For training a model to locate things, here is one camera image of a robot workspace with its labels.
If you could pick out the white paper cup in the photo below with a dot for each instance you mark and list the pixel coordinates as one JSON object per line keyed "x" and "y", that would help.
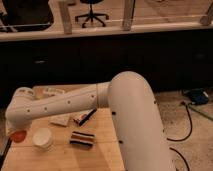
{"x": 43, "y": 138}

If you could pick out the blue device on floor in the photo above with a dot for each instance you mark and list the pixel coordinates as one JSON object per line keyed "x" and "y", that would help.
{"x": 197, "y": 96}

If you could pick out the white railing post middle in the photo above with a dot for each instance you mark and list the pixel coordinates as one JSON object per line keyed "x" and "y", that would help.
{"x": 128, "y": 15}

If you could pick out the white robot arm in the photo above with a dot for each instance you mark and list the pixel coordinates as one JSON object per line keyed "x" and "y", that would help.
{"x": 134, "y": 111}

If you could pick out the striped brown black block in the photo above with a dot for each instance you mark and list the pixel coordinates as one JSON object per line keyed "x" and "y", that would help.
{"x": 82, "y": 138}

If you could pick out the white flat square object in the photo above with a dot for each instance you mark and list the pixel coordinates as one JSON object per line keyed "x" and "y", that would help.
{"x": 61, "y": 120}

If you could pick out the black office chair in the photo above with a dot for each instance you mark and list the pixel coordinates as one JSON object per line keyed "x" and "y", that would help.
{"x": 91, "y": 15}

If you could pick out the red apple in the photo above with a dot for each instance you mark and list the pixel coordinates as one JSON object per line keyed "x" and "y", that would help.
{"x": 18, "y": 136}

